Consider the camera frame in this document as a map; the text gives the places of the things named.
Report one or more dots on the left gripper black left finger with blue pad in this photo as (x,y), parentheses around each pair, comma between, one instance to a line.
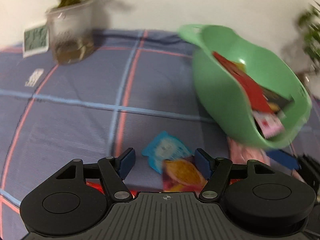
(111,172)

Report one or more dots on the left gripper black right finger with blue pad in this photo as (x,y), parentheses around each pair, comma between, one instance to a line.
(218,172)

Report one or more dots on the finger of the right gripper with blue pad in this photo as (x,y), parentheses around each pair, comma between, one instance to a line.
(284,158)

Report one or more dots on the small pink white candy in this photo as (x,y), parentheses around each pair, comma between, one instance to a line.
(269,125)

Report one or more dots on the yellow pink snack packet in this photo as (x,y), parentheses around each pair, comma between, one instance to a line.
(181,175)

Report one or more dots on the light blue snack packet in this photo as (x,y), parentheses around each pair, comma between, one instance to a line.
(164,147)

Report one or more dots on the black small snack packet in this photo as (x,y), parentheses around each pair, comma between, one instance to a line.
(276,102)

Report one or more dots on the large red flat packet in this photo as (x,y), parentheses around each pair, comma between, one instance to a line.
(252,89)

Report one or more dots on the green plastic bowl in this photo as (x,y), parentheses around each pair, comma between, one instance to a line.
(224,98)

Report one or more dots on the blue plaid tablecloth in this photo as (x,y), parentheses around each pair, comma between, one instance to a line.
(56,118)

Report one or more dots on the right plant in glass vase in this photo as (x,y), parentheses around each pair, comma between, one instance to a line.
(302,54)

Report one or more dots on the left potted plant clear pot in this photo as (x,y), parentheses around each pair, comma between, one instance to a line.
(70,26)

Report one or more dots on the white digital clock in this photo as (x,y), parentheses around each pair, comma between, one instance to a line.
(35,40)

